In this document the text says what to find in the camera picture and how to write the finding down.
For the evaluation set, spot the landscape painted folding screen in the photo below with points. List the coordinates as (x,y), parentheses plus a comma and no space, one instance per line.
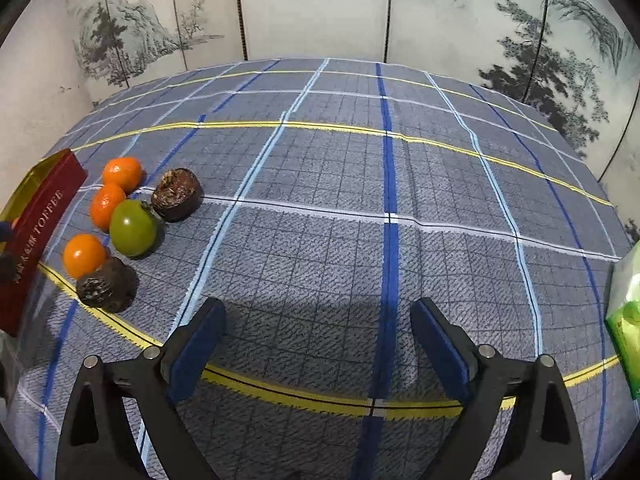
(320,10)

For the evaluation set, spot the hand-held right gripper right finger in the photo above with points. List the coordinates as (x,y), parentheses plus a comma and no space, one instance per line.
(442,350)

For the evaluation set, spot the blue plaid tablecloth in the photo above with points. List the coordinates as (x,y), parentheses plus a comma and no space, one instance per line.
(325,200)

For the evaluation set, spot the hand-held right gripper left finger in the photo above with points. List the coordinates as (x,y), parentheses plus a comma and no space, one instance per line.
(195,355)

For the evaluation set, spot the green tissue pack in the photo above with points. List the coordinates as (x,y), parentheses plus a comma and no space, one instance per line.
(627,330)

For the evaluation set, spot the red tin box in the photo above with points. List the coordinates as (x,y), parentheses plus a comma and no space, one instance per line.
(42,230)

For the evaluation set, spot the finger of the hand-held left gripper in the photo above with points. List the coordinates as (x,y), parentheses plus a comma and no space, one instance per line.
(6,266)
(5,230)

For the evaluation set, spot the orange tangerine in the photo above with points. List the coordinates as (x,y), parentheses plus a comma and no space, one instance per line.
(84,256)
(122,174)
(106,206)

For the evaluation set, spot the dark brown wrinkled fruit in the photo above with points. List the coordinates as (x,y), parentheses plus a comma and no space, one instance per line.
(106,286)
(176,196)

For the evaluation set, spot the green tomato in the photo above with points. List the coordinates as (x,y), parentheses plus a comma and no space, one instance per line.
(132,230)

